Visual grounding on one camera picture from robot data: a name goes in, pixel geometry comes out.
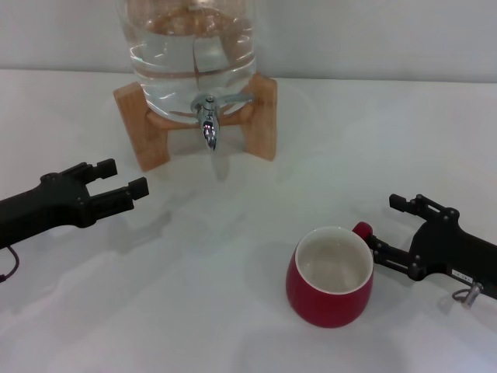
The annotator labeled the red cup with white inside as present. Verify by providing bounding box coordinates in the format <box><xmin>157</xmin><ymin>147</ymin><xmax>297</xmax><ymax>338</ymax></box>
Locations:
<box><xmin>286</xmin><ymin>221</ymin><xmax>376</xmax><ymax>329</ymax></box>

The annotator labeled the right arm cable with plug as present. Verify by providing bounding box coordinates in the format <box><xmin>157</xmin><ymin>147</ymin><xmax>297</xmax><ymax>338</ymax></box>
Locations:
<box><xmin>450</xmin><ymin>281</ymin><xmax>485</xmax><ymax>310</ymax></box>

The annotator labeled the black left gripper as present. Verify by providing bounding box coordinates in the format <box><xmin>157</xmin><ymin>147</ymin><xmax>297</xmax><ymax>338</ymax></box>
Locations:
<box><xmin>0</xmin><ymin>158</ymin><xmax>151</xmax><ymax>250</ymax></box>

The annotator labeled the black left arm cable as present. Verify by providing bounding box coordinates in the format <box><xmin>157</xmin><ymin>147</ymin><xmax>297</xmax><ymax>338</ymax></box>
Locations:
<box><xmin>0</xmin><ymin>244</ymin><xmax>20</xmax><ymax>284</ymax></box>

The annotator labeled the wooden dispenser stand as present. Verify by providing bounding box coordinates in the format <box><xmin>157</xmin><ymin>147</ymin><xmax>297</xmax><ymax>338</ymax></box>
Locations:
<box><xmin>113</xmin><ymin>72</ymin><xmax>279</xmax><ymax>173</ymax></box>

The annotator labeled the chrome faucet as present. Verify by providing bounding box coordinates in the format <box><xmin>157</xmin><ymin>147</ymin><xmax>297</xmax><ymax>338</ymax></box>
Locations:
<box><xmin>189</xmin><ymin>92</ymin><xmax>255</xmax><ymax>152</ymax></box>

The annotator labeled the clear glass water dispenser jar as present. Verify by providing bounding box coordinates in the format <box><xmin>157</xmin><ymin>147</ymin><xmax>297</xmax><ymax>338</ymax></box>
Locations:
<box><xmin>118</xmin><ymin>0</ymin><xmax>259</xmax><ymax>117</ymax></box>

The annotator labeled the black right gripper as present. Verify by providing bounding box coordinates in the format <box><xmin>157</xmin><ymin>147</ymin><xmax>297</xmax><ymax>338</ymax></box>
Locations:
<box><xmin>367</xmin><ymin>193</ymin><xmax>497</xmax><ymax>300</ymax></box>

